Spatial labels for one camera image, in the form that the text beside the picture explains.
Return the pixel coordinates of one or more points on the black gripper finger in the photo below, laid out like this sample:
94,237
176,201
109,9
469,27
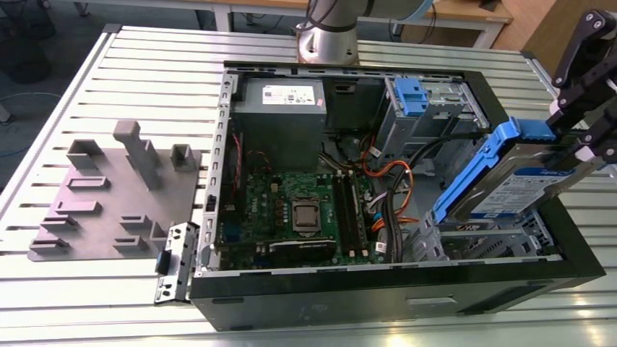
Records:
581,47
599,144

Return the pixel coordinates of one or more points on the green motherboard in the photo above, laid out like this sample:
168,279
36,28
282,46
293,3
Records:
262,209

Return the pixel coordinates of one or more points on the black PC case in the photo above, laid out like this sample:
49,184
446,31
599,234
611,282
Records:
337,300

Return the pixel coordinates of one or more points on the grey parts rack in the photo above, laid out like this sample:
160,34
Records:
120,202

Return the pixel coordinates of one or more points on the wooden cabinet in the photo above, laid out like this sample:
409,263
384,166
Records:
554,36

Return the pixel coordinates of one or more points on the blue plastic drive latch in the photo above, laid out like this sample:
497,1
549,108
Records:
409,97

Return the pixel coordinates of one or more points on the white frame desk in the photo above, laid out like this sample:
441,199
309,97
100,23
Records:
221,16

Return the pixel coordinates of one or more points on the metal disk bay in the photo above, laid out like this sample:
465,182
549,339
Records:
481,242

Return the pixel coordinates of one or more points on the wooden desk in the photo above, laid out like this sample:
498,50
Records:
462,11

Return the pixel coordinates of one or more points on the black chair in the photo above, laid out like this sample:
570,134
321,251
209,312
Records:
28,61

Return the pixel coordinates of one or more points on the hard disk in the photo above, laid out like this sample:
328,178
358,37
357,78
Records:
520,188

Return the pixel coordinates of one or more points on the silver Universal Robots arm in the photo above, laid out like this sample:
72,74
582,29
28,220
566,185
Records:
328,43

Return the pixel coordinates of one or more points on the grey power supply unit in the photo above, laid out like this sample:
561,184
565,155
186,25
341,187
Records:
280,137

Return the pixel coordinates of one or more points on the metal slot cover bracket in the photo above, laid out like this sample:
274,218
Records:
178,260

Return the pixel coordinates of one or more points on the grey metal drive cage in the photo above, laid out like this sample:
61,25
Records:
414,133

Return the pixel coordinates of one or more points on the silver CPU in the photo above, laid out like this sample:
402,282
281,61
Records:
306,215

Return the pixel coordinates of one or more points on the black graphics card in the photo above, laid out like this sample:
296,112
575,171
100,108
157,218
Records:
304,249

